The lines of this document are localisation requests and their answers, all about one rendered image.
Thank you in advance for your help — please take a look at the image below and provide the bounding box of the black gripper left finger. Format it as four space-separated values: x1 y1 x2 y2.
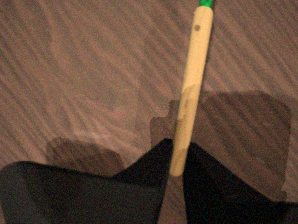
0 138 174 224

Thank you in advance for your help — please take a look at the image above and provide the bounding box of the thin wooden stick with green string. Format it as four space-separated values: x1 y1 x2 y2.
169 0 213 177

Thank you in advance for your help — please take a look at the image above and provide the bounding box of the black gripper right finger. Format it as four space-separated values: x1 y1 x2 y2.
182 142 298 224

